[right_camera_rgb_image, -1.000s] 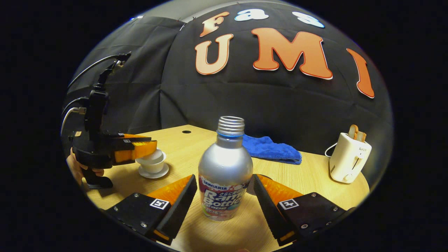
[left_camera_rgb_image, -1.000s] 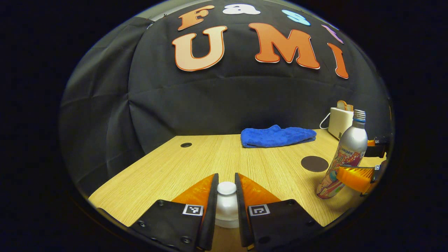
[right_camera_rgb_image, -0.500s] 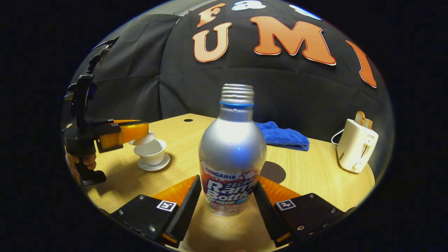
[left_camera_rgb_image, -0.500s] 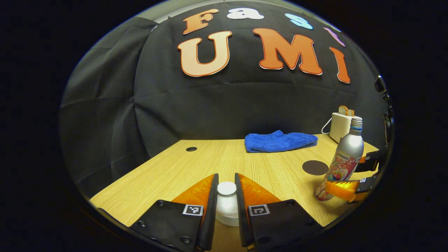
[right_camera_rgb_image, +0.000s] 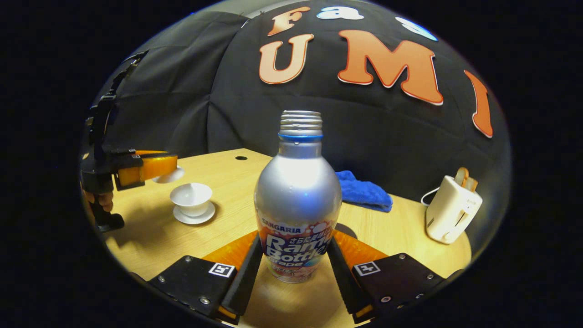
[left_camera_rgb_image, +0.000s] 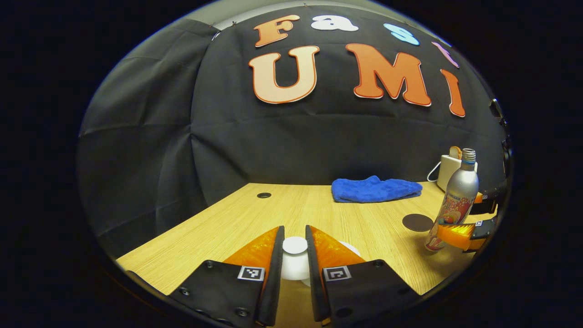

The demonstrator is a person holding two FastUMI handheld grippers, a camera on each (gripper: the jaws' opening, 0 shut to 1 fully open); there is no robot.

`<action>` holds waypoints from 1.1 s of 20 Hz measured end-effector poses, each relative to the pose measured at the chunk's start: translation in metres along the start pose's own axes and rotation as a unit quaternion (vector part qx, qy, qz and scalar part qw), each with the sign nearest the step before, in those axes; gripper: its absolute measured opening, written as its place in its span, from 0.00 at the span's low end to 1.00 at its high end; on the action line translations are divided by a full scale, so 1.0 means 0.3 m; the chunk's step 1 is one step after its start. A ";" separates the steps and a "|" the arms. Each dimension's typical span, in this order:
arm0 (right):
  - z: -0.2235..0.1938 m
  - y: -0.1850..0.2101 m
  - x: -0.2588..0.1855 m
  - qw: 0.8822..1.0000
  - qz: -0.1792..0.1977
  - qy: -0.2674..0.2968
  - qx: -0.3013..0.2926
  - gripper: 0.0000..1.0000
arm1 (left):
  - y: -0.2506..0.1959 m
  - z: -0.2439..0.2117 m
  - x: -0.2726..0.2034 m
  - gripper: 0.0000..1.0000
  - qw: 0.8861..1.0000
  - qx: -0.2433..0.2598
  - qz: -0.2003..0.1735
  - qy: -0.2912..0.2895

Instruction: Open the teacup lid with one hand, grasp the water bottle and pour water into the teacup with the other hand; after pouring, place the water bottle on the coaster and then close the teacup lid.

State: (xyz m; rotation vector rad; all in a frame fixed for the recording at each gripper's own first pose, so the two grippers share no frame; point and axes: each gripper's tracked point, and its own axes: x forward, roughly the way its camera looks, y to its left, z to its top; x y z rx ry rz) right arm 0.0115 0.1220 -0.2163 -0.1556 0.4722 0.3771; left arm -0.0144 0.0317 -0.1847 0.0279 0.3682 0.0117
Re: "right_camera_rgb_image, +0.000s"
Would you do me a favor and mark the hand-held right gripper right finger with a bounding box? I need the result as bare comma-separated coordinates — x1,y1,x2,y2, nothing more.
326,230,456,325

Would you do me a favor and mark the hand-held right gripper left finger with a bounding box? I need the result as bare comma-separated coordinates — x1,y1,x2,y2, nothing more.
147,231,266,325

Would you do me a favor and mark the white teacup lid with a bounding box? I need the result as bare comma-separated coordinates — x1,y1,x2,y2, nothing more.
152,165,185,184

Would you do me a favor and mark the white teacup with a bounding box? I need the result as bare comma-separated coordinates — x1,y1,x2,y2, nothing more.
169,183,213,217

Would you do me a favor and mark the dark round coaster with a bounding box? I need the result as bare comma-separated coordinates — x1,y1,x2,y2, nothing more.
335,223,358,240

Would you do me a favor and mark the silver water bottle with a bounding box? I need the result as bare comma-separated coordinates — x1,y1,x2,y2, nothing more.
254,110,343,284

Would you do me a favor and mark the white saucer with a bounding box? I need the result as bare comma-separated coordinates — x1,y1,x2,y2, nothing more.
173,202,216,225

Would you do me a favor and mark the blue towel cloth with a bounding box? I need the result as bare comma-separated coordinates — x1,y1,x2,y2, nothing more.
336,170,393,213

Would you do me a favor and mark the white toaster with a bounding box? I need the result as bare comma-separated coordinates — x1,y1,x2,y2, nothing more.
425,175,483,245

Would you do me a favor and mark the white toaster cable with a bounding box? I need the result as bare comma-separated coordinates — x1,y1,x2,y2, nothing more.
420,186,440,207

